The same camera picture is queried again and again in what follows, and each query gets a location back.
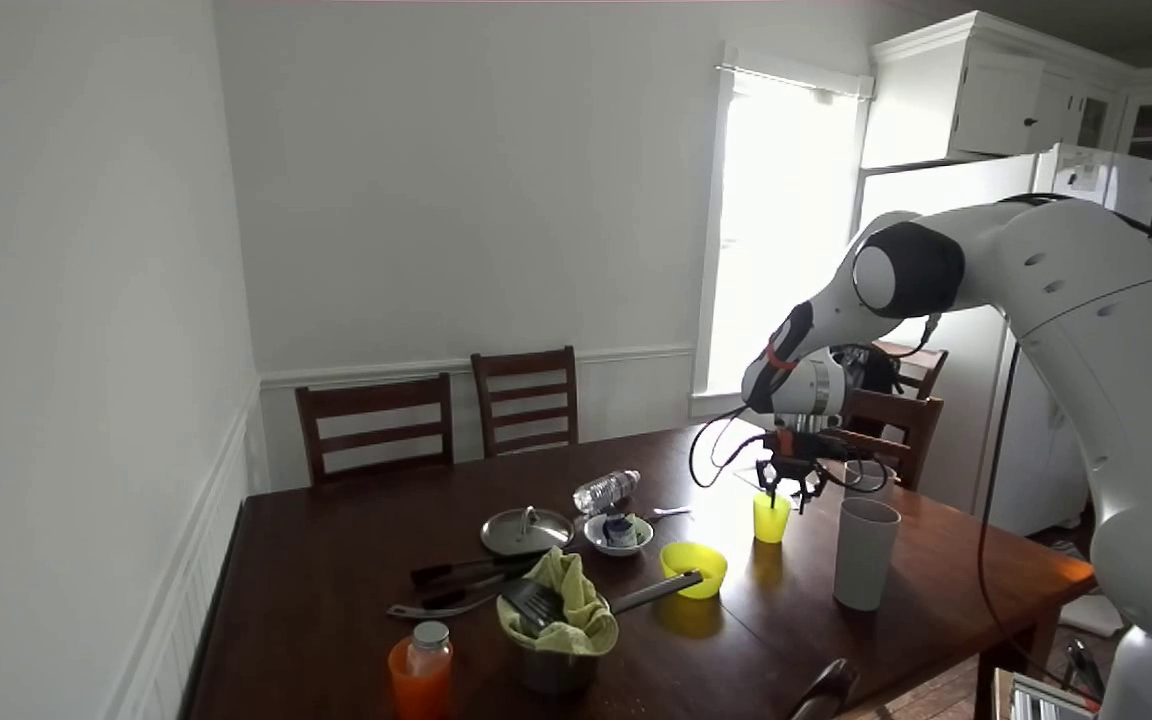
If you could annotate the orange juice bottle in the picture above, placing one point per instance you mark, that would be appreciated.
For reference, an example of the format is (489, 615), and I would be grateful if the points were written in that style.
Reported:
(420, 674)

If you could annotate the small yellow cup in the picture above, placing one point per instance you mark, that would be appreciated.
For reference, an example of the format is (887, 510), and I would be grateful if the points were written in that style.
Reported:
(770, 518)

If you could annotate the black utensil on table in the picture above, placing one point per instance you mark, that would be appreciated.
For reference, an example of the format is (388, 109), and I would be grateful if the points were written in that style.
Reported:
(453, 591)

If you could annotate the metal pot lid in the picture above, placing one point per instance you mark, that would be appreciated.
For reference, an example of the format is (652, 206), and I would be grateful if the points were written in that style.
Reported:
(524, 530)

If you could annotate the white upper cabinet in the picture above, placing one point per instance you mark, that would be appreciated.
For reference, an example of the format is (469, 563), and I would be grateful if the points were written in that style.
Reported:
(983, 85)

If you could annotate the clear plastic water bottle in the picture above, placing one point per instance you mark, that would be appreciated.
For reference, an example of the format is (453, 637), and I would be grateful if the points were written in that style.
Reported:
(606, 495)

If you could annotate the left wooden chair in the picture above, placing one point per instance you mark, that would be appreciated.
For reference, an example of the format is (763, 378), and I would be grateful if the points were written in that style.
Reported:
(376, 428)

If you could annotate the near wooden chair back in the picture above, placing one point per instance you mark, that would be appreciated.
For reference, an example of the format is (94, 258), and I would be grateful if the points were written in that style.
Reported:
(826, 692)

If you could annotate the dark metal pot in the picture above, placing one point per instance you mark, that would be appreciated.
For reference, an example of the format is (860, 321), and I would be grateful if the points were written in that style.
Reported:
(553, 674)

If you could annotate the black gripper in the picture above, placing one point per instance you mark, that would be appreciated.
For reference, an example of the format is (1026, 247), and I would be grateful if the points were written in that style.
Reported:
(797, 457)

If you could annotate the white refrigerator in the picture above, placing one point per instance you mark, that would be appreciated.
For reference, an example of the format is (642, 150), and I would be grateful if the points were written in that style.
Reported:
(1002, 444)

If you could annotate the wooden chair by window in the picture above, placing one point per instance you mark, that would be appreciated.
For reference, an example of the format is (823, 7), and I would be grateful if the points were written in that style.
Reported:
(895, 400)

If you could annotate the tall white cylinder cup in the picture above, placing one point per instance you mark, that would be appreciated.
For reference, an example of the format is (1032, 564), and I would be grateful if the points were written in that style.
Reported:
(860, 554)

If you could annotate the white bowl with packets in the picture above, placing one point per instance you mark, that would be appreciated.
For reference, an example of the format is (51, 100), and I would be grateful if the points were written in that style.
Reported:
(617, 535)

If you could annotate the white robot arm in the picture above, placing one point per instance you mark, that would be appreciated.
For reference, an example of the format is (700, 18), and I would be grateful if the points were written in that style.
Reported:
(1075, 285)

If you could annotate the right wooden chair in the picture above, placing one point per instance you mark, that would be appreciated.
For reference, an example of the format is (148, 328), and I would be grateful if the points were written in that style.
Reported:
(524, 400)

